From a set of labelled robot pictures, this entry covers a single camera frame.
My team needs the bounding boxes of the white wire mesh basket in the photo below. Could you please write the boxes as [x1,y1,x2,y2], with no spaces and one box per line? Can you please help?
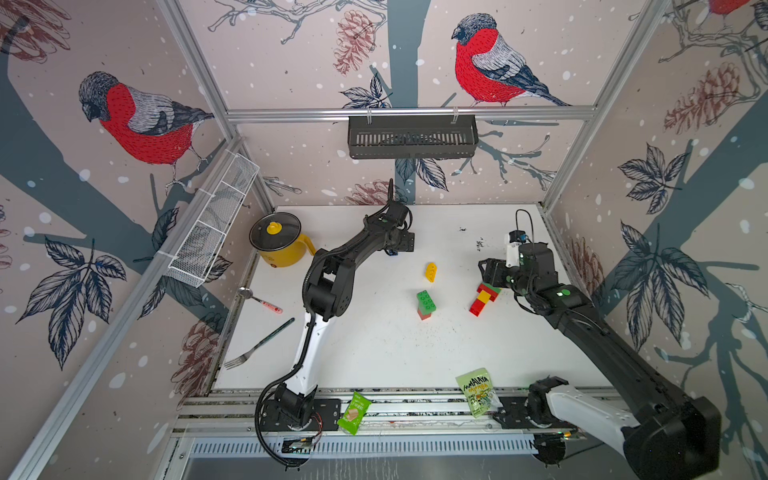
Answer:
[165,150,259,288]

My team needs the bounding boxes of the black hanging wire basket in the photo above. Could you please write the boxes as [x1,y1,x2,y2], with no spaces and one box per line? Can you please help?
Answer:
[347,115,479,160]

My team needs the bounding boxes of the yellow curved lego upper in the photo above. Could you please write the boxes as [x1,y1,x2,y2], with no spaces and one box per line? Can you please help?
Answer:
[425,262,437,283]

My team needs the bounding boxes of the green long lego brick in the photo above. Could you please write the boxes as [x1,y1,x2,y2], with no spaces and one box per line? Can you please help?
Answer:
[482,282,501,296]
[417,290,436,313]

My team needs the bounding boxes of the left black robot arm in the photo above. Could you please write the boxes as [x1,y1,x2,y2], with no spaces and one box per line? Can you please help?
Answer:
[254,200,415,432]

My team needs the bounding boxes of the yellow pot with black lid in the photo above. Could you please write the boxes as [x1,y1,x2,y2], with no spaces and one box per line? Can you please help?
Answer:
[249,212,316,268]

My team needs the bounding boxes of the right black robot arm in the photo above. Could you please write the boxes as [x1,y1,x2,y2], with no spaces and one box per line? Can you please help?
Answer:
[478,242,722,479]

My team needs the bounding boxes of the large green snack bag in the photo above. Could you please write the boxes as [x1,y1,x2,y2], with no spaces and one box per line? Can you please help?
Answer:
[456,368,501,418]

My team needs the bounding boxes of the metal fork green handle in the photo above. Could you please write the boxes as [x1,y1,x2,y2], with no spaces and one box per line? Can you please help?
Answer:
[223,317,295,370]

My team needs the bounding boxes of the red long lego brick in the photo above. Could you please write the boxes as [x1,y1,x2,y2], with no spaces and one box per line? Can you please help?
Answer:
[477,283,499,302]

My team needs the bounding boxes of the small green snack packet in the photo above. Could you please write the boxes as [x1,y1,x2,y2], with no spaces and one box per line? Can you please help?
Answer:
[337,392,372,435]

